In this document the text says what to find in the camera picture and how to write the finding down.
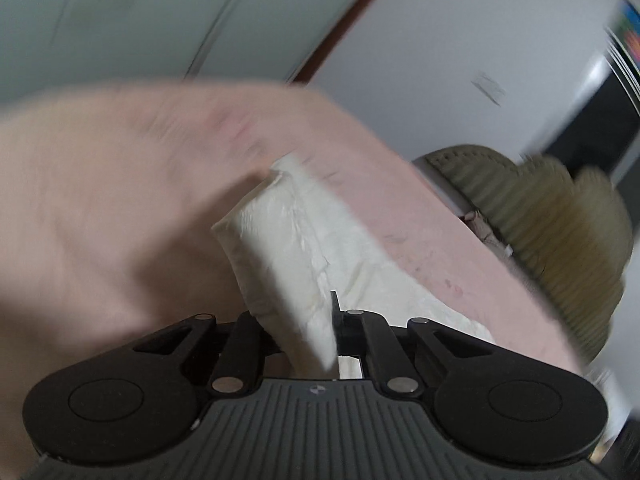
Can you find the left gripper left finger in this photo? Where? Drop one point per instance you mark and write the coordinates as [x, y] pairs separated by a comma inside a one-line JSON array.
[[240, 367]]

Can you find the pink floral bed sheet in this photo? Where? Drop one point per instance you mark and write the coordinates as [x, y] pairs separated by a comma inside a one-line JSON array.
[[108, 199]]

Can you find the frosted glass wardrobe door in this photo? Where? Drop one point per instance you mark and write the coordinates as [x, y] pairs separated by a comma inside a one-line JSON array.
[[55, 43]]

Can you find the patterned pillow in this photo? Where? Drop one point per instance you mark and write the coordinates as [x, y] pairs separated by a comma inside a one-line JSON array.
[[480, 227]]

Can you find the dark window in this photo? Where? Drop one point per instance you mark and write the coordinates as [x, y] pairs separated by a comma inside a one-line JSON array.
[[600, 130]]

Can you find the brown wooden door frame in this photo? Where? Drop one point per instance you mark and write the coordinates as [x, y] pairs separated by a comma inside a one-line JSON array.
[[330, 42]]

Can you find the white jacquard pants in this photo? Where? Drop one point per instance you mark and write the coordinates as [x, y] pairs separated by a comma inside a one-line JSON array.
[[294, 248]]

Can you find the olive upholstered headboard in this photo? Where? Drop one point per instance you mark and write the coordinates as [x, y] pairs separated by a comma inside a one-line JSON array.
[[571, 234]]

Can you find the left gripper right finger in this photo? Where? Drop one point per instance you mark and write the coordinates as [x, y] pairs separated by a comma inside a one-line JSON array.
[[366, 336]]

